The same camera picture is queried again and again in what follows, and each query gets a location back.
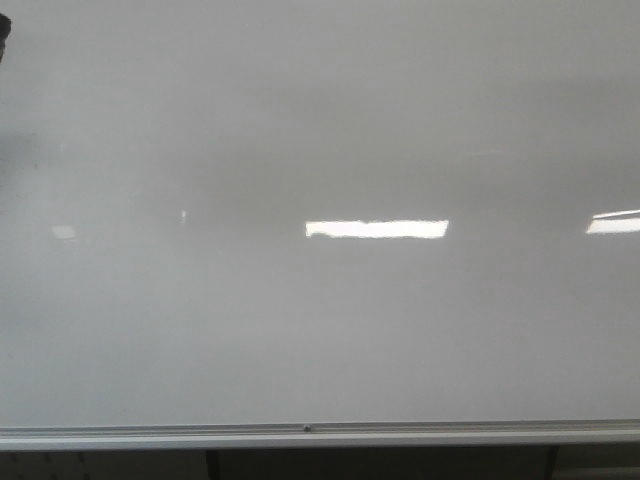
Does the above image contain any black whiteboard marker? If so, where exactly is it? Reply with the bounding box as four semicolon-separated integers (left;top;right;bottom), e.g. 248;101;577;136
0;14;12;62

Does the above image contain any white whiteboard with aluminium frame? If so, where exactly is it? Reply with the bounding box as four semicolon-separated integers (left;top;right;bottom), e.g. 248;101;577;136
1;1;639;451

